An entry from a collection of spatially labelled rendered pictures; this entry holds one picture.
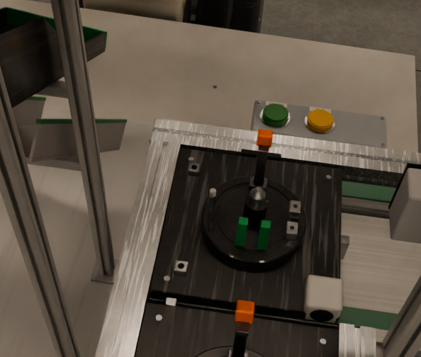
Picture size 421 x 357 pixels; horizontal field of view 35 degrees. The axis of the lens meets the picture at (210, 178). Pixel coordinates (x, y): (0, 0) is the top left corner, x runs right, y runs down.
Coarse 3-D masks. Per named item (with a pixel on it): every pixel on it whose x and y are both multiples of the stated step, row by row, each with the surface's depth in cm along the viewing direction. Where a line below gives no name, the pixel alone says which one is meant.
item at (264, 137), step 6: (258, 132) 87; (264, 132) 87; (270, 132) 87; (258, 138) 86; (264, 138) 86; (270, 138) 86; (258, 144) 87; (264, 144) 87; (270, 144) 86; (258, 150) 85; (264, 150) 85; (258, 156) 88; (264, 156) 88; (258, 162) 88; (264, 162) 88; (258, 168) 89; (264, 168) 89; (258, 174) 89; (264, 174) 89; (258, 180) 90
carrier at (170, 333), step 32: (160, 320) 81; (192, 320) 81; (224, 320) 81; (256, 320) 81; (160, 352) 78; (192, 352) 78; (224, 352) 76; (256, 352) 77; (288, 352) 79; (320, 352) 79
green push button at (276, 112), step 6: (264, 108) 103; (270, 108) 103; (276, 108) 103; (282, 108) 103; (264, 114) 103; (270, 114) 102; (276, 114) 103; (282, 114) 103; (264, 120) 103; (270, 120) 102; (276, 120) 102; (282, 120) 102
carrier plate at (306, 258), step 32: (192, 160) 96; (224, 160) 97; (256, 160) 97; (192, 192) 93; (320, 192) 94; (192, 224) 90; (320, 224) 90; (160, 256) 86; (192, 256) 86; (320, 256) 87; (160, 288) 83; (192, 288) 83; (224, 288) 84; (256, 288) 84; (288, 288) 84
